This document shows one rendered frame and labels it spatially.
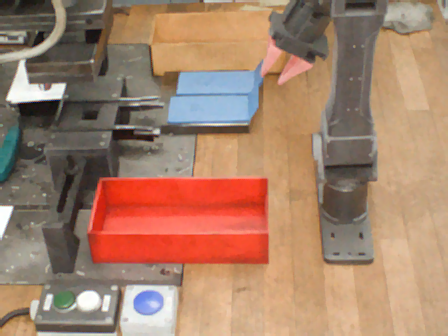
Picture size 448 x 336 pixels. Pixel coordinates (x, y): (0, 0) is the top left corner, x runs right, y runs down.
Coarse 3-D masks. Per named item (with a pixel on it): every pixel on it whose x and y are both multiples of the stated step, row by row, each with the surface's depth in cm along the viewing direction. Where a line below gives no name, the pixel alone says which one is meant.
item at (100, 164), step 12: (120, 120) 136; (48, 156) 124; (60, 156) 124; (84, 156) 124; (96, 156) 123; (108, 156) 123; (60, 168) 126; (96, 168) 125; (108, 168) 125; (96, 180) 126
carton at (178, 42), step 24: (168, 24) 158; (192, 24) 157; (216, 24) 157; (240, 24) 156; (264, 24) 156; (168, 48) 148; (192, 48) 148; (216, 48) 147; (240, 48) 147; (264, 48) 146
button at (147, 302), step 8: (136, 296) 104; (144, 296) 104; (152, 296) 104; (160, 296) 104; (136, 304) 103; (144, 304) 103; (152, 304) 103; (160, 304) 103; (144, 312) 102; (152, 312) 102
